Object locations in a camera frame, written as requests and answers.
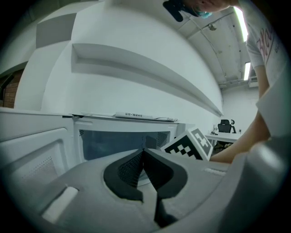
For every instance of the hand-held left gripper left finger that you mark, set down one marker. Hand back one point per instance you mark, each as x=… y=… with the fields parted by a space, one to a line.
x=91 y=193

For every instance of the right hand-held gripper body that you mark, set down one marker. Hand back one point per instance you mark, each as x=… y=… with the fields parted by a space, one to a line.
x=195 y=145

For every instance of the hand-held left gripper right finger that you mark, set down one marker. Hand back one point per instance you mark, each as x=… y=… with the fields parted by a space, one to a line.
x=200 y=182

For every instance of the white microwave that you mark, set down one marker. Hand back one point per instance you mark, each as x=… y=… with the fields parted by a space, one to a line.
x=127 y=124

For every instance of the person's right forearm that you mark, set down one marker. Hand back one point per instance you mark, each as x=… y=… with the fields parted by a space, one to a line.
x=245 y=143

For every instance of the white table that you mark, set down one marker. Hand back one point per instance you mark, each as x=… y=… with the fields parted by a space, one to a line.
x=227 y=136

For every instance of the black office chair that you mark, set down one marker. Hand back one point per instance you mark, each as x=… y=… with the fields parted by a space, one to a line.
x=225 y=127

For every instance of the long ceiling light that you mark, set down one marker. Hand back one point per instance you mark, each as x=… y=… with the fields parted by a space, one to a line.
x=247 y=71
x=241 y=22

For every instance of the person in white shirt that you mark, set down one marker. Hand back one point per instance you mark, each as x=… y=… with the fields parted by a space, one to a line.
x=261 y=45

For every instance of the round ceiling detector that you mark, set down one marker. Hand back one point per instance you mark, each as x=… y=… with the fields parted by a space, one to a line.
x=212 y=26

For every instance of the blue face mask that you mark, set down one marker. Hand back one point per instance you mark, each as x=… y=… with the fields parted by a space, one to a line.
x=204 y=14

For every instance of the person's face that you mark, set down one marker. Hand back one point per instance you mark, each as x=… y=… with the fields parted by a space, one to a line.
x=211 y=4

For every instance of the white wall shelf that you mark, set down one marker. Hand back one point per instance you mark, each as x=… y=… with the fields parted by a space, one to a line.
x=147 y=68

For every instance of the black head-worn camera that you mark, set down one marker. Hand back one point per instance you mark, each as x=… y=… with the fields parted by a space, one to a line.
x=172 y=9

